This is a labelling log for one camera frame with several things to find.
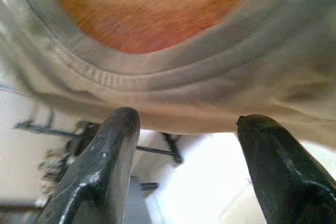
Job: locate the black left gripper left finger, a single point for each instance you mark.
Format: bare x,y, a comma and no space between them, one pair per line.
105,169

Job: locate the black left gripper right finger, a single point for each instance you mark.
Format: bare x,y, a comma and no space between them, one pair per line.
283,182

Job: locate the beige t-shirt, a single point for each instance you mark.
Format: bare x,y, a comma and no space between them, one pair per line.
168,77

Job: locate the black metal clothes rack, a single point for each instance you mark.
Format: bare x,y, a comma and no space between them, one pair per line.
162,151

